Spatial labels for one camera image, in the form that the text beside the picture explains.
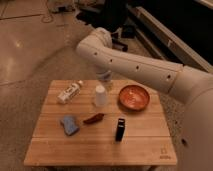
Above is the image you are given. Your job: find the orange bowl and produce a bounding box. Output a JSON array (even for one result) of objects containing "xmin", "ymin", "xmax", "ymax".
[{"xmin": 118, "ymin": 85, "xmax": 150, "ymax": 111}]

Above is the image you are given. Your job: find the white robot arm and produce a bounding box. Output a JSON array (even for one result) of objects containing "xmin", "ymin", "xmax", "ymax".
[{"xmin": 76, "ymin": 27, "xmax": 213, "ymax": 171}]

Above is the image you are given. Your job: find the wooden table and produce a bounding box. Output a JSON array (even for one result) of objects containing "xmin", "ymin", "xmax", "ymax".
[{"xmin": 24, "ymin": 80, "xmax": 177, "ymax": 166}]

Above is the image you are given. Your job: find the dark red chili pepper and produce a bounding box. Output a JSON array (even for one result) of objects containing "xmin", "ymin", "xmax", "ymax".
[{"xmin": 83, "ymin": 113, "xmax": 104, "ymax": 124}]

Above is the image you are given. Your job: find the white plastic bottle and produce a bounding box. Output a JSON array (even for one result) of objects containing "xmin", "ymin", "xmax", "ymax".
[{"xmin": 57, "ymin": 80, "xmax": 83, "ymax": 104}]

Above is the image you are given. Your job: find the blue sponge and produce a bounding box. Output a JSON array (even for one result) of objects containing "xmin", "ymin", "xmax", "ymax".
[{"xmin": 60, "ymin": 116, "xmax": 79, "ymax": 136}]

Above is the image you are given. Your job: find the black eraser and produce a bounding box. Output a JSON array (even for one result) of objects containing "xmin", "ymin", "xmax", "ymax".
[{"xmin": 115, "ymin": 118, "xmax": 125, "ymax": 141}]

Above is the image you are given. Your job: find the black office chair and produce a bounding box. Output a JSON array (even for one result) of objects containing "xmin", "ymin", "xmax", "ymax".
[{"xmin": 76, "ymin": 0, "xmax": 128, "ymax": 52}]

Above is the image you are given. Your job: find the floor cable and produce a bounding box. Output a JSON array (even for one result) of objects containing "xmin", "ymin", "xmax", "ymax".
[{"xmin": 40, "ymin": 0, "xmax": 64, "ymax": 24}]

